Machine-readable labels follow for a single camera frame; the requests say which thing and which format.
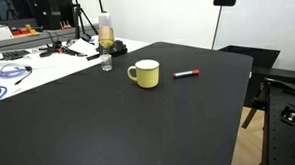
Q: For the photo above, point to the red and blue marker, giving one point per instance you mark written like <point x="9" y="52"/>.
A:
<point x="186" y="73"/>

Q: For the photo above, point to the inverted bottle with yellow liquid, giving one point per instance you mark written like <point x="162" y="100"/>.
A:
<point x="105" y="31"/>

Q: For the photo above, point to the white paper sheet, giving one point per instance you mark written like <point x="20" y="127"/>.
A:
<point x="83" y="47"/>

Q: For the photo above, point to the black bottle stand base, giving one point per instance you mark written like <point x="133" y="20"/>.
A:
<point x="118" y="49"/>

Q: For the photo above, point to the black angled bracket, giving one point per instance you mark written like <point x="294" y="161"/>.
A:
<point x="281" y="85"/>

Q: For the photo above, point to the grey workbench shelf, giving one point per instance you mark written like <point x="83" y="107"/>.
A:
<point x="35" y="39"/>

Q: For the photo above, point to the black perforated breadboard table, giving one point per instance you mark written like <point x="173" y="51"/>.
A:
<point x="288" y="143"/>

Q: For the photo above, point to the black keyboard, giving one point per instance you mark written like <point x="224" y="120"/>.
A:
<point x="14" y="54"/>

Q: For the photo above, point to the black tripod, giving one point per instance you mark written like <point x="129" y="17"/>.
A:
<point x="79" y="15"/>

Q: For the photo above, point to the black monitor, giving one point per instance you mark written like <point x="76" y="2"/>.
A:
<point x="52" y="11"/>

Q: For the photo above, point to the yellow enamel mug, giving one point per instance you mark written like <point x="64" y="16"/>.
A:
<point x="147" y="74"/>

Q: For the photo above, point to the black flat box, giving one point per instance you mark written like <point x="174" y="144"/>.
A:
<point x="282" y="75"/>

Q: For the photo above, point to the wooden table leg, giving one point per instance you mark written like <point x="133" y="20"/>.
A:
<point x="254" y="111"/>

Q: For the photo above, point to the metal clamp mount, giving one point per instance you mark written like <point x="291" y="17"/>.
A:
<point x="293" y="115"/>

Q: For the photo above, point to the red and orange blocks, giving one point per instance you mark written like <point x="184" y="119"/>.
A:
<point x="23" y="31"/>

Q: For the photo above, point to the small clear glass jar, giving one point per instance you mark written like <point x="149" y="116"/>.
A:
<point x="106" y="62"/>

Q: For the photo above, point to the black and orange hand tools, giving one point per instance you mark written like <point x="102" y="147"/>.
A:
<point x="57" y="49"/>

